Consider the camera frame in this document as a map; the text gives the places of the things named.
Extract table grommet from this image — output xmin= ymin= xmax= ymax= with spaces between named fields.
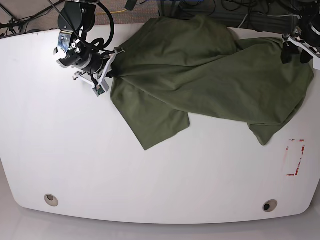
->
xmin=44 ymin=194 xmax=59 ymax=207
xmin=262 ymin=199 xmax=278 ymax=213

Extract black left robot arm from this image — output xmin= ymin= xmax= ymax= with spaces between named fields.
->
xmin=277 ymin=0 xmax=320 ymax=70

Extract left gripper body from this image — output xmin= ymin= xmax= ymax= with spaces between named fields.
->
xmin=282 ymin=27 xmax=320 ymax=54

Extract right table grommet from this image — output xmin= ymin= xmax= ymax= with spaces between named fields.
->
xmin=262 ymin=199 xmax=278 ymax=213

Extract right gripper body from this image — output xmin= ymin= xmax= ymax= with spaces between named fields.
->
xmin=57 ymin=48 xmax=112 ymax=87

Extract left table grommet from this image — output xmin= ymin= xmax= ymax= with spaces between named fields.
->
xmin=44 ymin=194 xmax=59 ymax=207

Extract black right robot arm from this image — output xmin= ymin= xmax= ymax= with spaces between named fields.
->
xmin=54 ymin=0 xmax=125 ymax=96

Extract yellow cable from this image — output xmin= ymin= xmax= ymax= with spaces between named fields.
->
xmin=97 ymin=8 xmax=127 ymax=15

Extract green T-shirt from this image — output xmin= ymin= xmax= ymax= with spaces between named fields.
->
xmin=110 ymin=16 xmax=314 ymax=150

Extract red tape marking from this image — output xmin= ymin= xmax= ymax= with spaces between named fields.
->
xmin=283 ymin=139 xmax=306 ymax=177

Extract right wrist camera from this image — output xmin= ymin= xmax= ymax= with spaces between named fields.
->
xmin=92 ymin=84 xmax=110 ymax=97

